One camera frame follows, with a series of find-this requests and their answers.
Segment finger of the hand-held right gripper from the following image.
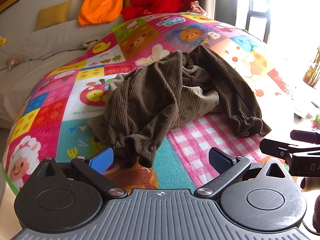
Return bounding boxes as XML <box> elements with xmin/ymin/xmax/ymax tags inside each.
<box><xmin>259</xmin><ymin>138</ymin><xmax>320</xmax><ymax>160</ymax></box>
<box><xmin>290</xmin><ymin>129</ymin><xmax>320</xmax><ymax>145</ymax></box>

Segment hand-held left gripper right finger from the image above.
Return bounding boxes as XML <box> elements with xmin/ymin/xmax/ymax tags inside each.
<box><xmin>194</xmin><ymin>147</ymin><xmax>291</xmax><ymax>201</ymax></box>

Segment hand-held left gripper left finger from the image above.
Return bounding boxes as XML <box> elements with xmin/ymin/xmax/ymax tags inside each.
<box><xmin>32</xmin><ymin>147</ymin><xmax>128</xmax><ymax>201</ymax></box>

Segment brown corduroy pants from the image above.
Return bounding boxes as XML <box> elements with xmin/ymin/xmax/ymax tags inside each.
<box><xmin>87</xmin><ymin>45</ymin><xmax>272</xmax><ymax>168</ymax></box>

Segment yellowish tall plant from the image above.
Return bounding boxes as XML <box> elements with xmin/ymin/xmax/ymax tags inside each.
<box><xmin>302</xmin><ymin>44</ymin><xmax>320</xmax><ymax>88</ymax></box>

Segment colourful printed blanket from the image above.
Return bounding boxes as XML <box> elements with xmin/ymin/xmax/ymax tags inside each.
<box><xmin>1</xmin><ymin>12</ymin><xmax>304</xmax><ymax>198</ymax></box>

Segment white covered sofa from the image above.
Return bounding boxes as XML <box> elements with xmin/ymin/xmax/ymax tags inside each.
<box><xmin>0</xmin><ymin>12</ymin><xmax>130</xmax><ymax>128</ymax></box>

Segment small beige plush toy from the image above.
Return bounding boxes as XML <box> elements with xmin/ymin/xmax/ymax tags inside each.
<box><xmin>6</xmin><ymin>54</ymin><xmax>26</xmax><ymax>71</ymax></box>

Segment orange pumpkin plush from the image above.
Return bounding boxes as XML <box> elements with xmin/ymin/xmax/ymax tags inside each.
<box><xmin>78</xmin><ymin>0</ymin><xmax>126</xmax><ymax>27</ymax></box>

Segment red plush toy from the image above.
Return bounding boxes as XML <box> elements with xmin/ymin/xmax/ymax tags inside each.
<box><xmin>122</xmin><ymin>0</ymin><xmax>200</xmax><ymax>22</ymax></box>

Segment thin dark cable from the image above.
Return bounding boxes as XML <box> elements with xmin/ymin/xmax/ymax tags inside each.
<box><xmin>0</xmin><ymin>45</ymin><xmax>87</xmax><ymax>71</ymax></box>

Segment black window frame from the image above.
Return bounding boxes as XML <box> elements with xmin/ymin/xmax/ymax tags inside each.
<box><xmin>244</xmin><ymin>0</ymin><xmax>272</xmax><ymax>43</ymax></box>

